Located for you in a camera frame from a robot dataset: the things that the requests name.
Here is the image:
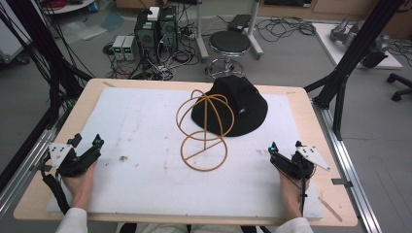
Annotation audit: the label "tangle of cables by computers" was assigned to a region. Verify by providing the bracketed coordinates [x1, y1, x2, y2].
[103, 42, 202, 82]

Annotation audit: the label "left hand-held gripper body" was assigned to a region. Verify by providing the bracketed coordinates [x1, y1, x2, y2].
[48, 143, 102, 179]

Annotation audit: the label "person's lap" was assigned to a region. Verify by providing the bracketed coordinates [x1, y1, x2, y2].
[116, 222, 276, 233]

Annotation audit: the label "aluminium rail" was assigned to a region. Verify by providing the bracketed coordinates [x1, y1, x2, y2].
[312, 100, 384, 233]
[0, 106, 71, 218]

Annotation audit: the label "small white box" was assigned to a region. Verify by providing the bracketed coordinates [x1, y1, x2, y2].
[146, 6, 161, 22]

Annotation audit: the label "tangle of black floor cables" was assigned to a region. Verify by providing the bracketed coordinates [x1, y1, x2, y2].
[255, 16, 317, 43]

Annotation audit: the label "grey power supply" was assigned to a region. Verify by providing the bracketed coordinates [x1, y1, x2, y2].
[121, 35, 139, 62]
[111, 35, 126, 61]

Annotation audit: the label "black metal frame post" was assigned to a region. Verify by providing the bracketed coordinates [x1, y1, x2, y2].
[304, 0, 406, 141]

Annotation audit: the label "person's left white sleeve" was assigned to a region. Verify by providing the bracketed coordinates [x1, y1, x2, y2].
[54, 207, 89, 233]

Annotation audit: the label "clear plastic sheets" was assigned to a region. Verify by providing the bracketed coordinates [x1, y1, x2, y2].
[61, 11, 125, 45]

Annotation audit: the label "person's left hand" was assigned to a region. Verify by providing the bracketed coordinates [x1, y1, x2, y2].
[62, 160, 98, 212]

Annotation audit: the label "black computer tower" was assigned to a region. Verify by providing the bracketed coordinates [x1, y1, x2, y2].
[134, 9, 161, 63]
[158, 6, 180, 54]

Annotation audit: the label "person's right hand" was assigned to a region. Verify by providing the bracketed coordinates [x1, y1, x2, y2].
[278, 170, 311, 220]

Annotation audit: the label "black bucket hat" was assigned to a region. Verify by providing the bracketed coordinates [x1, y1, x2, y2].
[190, 75, 269, 138]

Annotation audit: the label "person's white sleeve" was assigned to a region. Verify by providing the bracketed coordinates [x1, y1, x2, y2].
[273, 216, 315, 233]
[54, 207, 89, 233]

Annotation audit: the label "thin wooden stick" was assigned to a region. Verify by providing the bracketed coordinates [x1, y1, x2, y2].
[317, 195, 344, 223]

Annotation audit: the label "flat black box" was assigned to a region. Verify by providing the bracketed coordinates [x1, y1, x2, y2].
[227, 14, 253, 33]

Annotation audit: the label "white platform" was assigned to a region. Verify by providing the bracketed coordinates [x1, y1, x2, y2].
[312, 22, 404, 71]

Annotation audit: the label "white metal stand frame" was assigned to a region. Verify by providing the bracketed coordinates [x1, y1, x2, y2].
[193, 0, 265, 62]

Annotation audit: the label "grey tape piece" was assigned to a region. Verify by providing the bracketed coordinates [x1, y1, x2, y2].
[330, 178, 354, 189]

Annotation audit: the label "white foam board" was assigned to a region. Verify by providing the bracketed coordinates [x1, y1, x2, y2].
[47, 86, 325, 221]

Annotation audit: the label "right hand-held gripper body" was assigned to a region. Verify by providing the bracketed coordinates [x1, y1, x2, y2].
[269, 145, 331, 182]

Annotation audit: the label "black frame post with cables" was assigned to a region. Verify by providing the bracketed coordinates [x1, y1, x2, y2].
[0, 0, 95, 192]

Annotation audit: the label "thin black cable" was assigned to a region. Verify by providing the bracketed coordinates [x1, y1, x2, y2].
[299, 168, 308, 217]

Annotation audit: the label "light wooden table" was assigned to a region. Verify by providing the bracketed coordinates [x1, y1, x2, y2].
[13, 78, 359, 227]

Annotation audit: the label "tan wire hat stand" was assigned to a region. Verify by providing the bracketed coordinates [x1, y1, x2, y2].
[175, 89, 235, 173]

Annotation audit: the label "person's right white sleeve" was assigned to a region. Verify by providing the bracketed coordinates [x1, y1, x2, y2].
[273, 216, 315, 233]

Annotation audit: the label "black office chair base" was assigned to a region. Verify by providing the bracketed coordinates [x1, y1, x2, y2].
[387, 72, 412, 103]

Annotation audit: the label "white cabinet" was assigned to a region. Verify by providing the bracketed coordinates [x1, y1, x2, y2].
[0, 0, 33, 64]

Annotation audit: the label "black round stool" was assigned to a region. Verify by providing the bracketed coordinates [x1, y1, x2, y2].
[204, 30, 253, 82]

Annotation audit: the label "round white table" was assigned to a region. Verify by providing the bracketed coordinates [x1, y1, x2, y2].
[40, 0, 98, 16]

